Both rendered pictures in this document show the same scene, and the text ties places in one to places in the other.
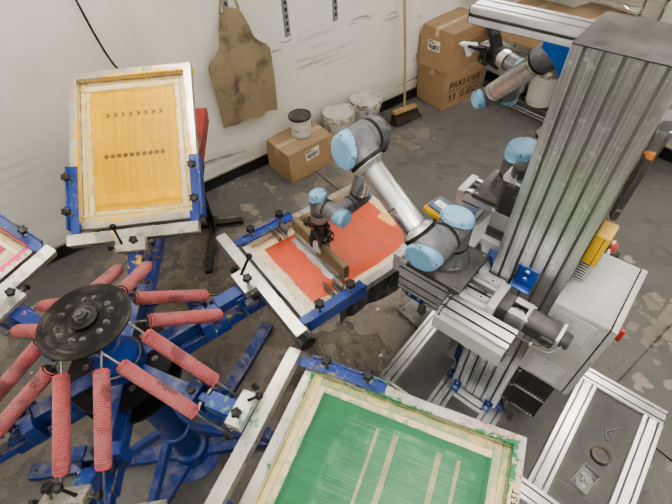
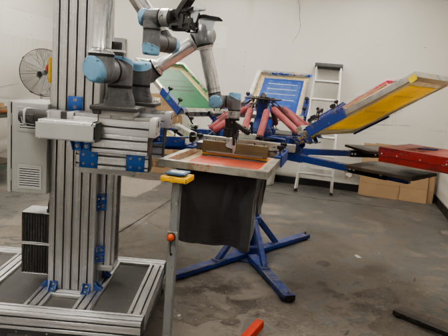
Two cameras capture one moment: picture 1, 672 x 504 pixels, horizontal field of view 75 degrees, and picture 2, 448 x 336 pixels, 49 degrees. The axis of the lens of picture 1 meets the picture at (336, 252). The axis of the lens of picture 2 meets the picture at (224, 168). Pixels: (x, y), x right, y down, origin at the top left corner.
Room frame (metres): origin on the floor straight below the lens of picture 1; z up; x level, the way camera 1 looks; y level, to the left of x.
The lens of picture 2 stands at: (3.52, -1.93, 1.42)
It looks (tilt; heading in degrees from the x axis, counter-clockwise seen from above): 10 degrees down; 138
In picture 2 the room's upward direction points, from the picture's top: 5 degrees clockwise
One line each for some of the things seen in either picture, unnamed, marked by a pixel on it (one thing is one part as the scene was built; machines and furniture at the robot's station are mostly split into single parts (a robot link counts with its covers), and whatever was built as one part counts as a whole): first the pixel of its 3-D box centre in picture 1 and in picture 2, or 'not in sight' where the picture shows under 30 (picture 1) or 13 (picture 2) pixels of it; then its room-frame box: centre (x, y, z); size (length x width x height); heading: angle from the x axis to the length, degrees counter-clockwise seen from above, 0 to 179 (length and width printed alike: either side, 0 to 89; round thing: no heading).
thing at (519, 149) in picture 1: (520, 157); (119, 71); (1.42, -0.76, 1.42); 0.13 x 0.12 x 0.14; 112
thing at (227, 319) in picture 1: (265, 298); not in sight; (1.19, 0.33, 0.89); 1.24 x 0.06 x 0.06; 125
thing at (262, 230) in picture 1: (267, 232); (281, 157); (1.53, 0.33, 0.97); 0.30 x 0.05 x 0.07; 125
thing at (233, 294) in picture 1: (234, 295); not in sight; (1.11, 0.44, 1.02); 0.17 x 0.06 x 0.05; 125
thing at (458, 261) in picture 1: (450, 249); (139, 93); (1.05, -0.41, 1.31); 0.15 x 0.15 x 0.10
